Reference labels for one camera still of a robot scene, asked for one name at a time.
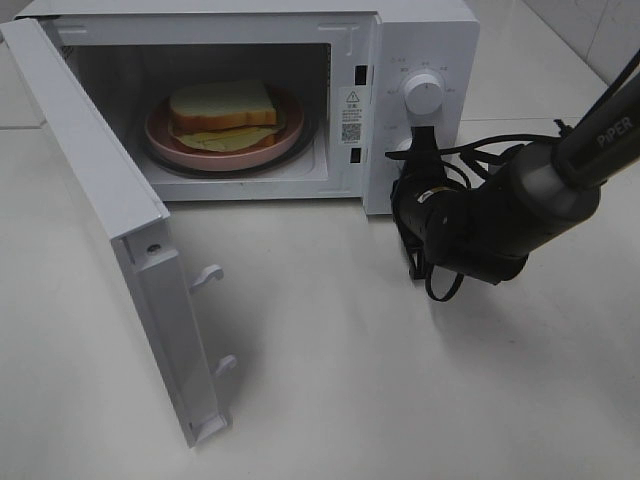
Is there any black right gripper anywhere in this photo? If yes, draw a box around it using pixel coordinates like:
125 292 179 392
391 126 450 235

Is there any white timer knob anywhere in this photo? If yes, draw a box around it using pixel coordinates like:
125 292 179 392
385 138 412 162

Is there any pink speckled plate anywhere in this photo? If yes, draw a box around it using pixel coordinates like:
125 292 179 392
145 88 305 172

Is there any toy bread cheese sandwich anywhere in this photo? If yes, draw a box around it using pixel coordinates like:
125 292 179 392
168 80 287 153

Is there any white microwave door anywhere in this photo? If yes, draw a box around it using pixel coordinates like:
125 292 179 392
1 19 235 446

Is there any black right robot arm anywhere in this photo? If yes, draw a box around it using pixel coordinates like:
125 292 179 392
387 56 639 302

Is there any white upper power knob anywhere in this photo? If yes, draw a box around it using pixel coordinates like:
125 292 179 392
402 72 444 115

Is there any white warning label sticker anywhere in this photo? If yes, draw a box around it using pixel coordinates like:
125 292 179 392
338 85 370 147

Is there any white microwave oven body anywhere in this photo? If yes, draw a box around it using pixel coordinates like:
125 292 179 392
13 1 479 215

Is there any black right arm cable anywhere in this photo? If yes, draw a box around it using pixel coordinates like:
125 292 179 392
384 119 576 302

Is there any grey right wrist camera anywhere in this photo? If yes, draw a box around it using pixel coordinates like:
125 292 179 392
400 230 433 280

